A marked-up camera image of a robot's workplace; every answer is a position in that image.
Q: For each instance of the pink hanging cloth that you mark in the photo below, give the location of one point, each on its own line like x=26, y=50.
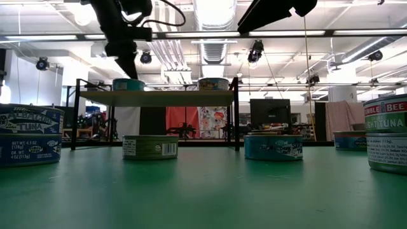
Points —
x=343, y=117

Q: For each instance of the blue albacore solid white can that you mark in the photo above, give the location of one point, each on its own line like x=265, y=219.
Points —
x=28, y=121

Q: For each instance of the black ceiling spotlight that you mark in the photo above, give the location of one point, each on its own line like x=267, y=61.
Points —
x=146, y=58
x=256, y=51
x=42, y=63
x=376, y=55
x=313, y=79

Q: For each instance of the white LED light bar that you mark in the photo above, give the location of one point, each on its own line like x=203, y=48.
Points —
x=95, y=37
x=203, y=34
x=41, y=37
x=370, y=31
x=286, y=32

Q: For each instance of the white panel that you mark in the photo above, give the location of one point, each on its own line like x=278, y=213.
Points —
x=127, y=122

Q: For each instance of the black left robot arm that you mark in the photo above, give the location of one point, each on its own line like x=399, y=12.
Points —
x=105, y=12

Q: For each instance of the orange red cloth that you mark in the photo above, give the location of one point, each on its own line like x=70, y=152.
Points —
x=178, y=116

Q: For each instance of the black background robot arm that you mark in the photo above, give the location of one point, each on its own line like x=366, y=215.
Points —
x=181, y=129

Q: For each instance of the gold lid teal label can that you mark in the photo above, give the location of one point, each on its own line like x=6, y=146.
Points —
x=348, y=141

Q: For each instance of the Bumble Bee light tuna can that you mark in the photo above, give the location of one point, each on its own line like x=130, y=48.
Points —
x=386, y=114

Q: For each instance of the green table mat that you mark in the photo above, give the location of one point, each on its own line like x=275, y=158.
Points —
x=203, y=197

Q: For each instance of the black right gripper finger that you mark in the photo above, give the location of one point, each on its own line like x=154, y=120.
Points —
x=267, y=16

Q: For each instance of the teal white label tuna can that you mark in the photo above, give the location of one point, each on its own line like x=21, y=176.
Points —
x=128, y=85

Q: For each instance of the black monitor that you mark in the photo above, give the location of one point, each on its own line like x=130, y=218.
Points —
x=270, y=111

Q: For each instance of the wooden shelf with black legs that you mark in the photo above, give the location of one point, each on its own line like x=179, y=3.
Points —
x=159, y=98

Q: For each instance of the green barcode label can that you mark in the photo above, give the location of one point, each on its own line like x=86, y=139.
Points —
x=146, y=148

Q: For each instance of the black metal table frame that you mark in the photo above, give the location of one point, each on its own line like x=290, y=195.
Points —
x=206, y=143

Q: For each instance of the blue barcode tuna can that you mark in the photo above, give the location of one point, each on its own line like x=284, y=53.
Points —
x=28, y=151

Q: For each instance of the green nutrition label can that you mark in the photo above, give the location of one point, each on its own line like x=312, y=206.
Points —
x=388, y=152

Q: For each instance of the teal chunk light tuna can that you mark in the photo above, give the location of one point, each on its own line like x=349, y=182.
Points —
x=273, y=148

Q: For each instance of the white round pillar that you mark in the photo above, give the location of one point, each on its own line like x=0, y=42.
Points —
x=342, y=92

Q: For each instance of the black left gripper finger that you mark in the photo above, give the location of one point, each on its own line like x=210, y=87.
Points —
x=128, y=66

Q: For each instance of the light blue cartoon label can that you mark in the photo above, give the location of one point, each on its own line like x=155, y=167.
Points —
x=213, y=84

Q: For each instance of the black panel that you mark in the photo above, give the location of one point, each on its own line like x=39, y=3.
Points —
x=152, y=121

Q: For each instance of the wide silver ventilation duct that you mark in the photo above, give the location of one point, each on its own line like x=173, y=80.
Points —
x=214, y=51

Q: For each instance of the slim silver ventilation duct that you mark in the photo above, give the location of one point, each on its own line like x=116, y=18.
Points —
x=365, y=51

